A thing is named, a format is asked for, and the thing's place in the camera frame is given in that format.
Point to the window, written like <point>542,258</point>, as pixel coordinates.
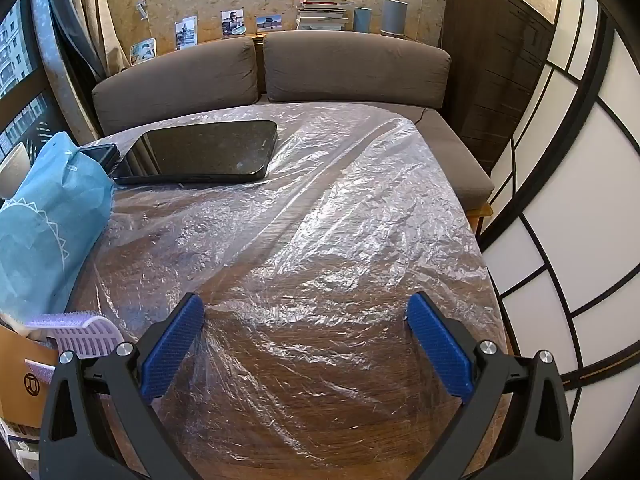
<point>20,60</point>

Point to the white printed box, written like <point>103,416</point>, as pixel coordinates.
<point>17,452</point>

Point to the grey curtain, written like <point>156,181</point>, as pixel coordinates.
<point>70,60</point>

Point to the black thick-framed tablet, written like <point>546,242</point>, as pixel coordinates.
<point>102,157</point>

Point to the black glossy tablet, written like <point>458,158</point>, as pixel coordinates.
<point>210,150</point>

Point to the purple plastic brush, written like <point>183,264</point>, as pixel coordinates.
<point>85,340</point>

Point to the brown cardboard box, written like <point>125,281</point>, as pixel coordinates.
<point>20,390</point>

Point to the white panel sliding door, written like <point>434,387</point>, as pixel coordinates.
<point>575,185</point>

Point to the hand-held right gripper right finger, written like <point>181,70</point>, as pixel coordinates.
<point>440,350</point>

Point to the large grey cylinder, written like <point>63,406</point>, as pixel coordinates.
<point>393,17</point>

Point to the brown sofa seat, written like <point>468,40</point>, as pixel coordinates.
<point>455,160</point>

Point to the stack of books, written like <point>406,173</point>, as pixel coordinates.
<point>322,14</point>

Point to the dark wooden cabinet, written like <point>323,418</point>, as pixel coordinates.
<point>490,60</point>

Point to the clear plastic table cover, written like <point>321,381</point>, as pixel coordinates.
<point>325,235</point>

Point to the beige curtain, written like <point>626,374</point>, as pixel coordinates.
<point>100,20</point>

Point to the brown sofa back cushion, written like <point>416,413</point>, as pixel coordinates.
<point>175,85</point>
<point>350,65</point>

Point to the photo card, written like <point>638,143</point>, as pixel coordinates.
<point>233,22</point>
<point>269,22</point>
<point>186,32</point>
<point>144,52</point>

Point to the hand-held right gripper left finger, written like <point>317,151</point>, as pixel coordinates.
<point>170,345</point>

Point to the small blue-grey cylinder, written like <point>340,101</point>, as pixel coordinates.
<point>362,20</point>

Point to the white wall hook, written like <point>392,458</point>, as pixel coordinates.
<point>142,10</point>

